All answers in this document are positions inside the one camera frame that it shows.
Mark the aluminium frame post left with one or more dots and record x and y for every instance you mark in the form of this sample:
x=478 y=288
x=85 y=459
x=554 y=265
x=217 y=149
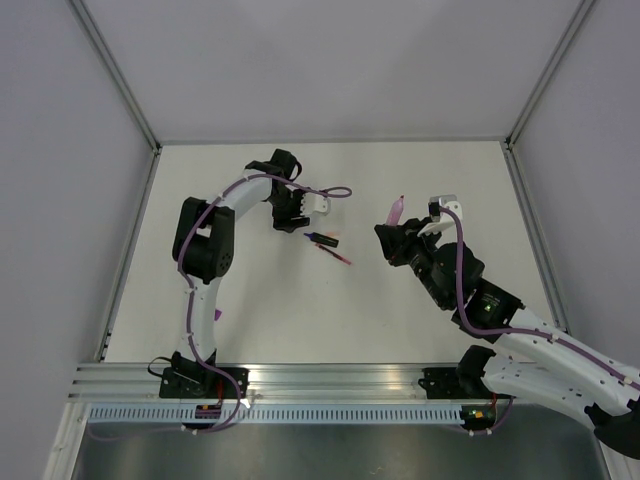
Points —
x=96 y=39

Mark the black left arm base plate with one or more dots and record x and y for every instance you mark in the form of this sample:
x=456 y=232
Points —
x=205 y=385

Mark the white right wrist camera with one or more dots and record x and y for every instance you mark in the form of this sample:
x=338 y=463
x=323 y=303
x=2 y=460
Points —
x=445 y=211

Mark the black purple highlighter pen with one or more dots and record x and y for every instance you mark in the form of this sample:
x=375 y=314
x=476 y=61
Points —
x=322 y=240

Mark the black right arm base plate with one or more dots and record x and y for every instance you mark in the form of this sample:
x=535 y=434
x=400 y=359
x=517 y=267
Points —
x=442 y=383

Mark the white slotted cable duct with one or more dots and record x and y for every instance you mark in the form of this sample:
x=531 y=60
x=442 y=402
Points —
x=349 y=414

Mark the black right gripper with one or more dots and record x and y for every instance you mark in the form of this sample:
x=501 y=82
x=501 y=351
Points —
x=396 y=241

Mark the aluminium frame post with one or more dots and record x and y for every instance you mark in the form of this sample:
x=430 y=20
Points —
x=569 y=36
x=96 y=39

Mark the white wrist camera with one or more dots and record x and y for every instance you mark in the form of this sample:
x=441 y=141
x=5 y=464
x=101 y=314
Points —
x=314 y=204
x=445 y=211

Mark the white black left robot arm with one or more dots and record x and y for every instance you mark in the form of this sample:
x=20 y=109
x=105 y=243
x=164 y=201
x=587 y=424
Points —
x=203 y=249

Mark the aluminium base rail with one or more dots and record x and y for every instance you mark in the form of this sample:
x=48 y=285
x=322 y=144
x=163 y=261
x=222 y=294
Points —
x=268 y=383

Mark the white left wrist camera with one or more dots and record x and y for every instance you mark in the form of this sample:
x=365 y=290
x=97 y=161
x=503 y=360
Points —
x=314 y=204

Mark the red transparent pen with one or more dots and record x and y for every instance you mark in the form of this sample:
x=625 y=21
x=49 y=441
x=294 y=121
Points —
x=334 y=254

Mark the aluminium frame post right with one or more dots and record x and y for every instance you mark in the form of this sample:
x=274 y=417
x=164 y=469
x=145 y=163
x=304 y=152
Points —
x=569 y=36

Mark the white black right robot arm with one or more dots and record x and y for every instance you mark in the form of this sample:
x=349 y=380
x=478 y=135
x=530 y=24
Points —
x=525 y=356

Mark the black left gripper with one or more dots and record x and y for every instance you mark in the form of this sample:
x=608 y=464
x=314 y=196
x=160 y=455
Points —
x=283 y=223

